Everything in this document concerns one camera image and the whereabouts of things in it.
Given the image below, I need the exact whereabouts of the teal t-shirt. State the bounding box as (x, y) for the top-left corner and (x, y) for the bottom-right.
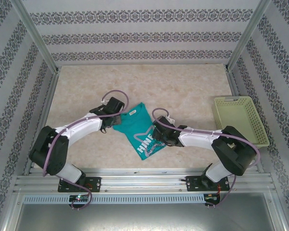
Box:
(112, 102), (168, 161)

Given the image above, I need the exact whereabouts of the small controller board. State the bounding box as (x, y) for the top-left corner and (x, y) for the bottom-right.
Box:
(204, 193), (221, 202)
(69, 194), (90, 202)

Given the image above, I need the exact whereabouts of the pale green plastic basket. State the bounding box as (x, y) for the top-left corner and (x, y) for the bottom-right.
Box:
(213, 96), (270, 148)

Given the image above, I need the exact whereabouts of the grey metal panel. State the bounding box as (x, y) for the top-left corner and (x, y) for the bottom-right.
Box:
(14, 203), (273, 231)

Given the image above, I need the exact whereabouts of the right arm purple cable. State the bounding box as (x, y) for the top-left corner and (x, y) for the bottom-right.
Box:
(151, 108), (261, 210)

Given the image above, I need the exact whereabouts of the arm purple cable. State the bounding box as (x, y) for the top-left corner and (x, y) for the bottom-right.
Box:
(151, 108), (261, 210)
(42, 90), (130, 211)

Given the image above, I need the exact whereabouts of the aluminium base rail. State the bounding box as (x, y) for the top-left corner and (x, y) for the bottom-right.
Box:
(13, 167), (276, 193)

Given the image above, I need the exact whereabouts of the slotted white cable duct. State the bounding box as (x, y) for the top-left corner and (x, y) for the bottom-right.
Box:
(23, 193), (205, 205)

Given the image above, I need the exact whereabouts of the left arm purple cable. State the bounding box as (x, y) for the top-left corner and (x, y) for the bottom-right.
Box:
(42, 90), (130, 211)

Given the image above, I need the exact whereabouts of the aluminium frame post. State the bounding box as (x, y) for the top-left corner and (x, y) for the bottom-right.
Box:
(225, 0), (273, 73)
(9, 0), (61, 74)

